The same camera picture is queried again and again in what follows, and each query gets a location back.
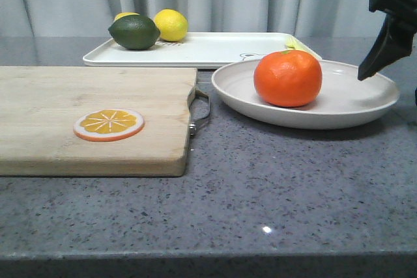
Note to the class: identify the yellow plastic fork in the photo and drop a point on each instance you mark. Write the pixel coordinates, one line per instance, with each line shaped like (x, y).
(292, 43)

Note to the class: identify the yellow lemon right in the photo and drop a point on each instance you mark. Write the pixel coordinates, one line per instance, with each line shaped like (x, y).
(172, 24)

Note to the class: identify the yellow lemon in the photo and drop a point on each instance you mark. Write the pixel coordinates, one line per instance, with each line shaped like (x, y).
(172, 24)
(124, 14)

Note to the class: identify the white rectangular tray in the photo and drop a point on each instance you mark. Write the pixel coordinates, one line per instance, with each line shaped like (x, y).
(202, 50)

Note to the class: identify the wooden cutting board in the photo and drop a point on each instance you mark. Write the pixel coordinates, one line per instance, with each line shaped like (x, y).
(40, 104)

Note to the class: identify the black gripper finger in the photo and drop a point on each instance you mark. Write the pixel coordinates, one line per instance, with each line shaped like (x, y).
(395, 38)

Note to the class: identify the beige round plate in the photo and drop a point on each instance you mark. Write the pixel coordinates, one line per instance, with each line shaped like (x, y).
(343, 101)

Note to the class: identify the yellow lemon left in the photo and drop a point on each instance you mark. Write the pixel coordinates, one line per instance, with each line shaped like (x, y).
(124, 14)

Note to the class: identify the dark green lime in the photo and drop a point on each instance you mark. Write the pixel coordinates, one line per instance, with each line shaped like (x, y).
(134, 32)

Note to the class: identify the orange mandarin fruit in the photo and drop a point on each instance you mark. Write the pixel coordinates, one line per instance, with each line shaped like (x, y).
(290, 78)

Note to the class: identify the yellow plastic spoon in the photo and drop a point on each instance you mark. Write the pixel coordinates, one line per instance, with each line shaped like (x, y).
(302, 47)

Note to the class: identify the orange slice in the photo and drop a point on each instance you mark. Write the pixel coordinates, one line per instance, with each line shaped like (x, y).
(109, 125)

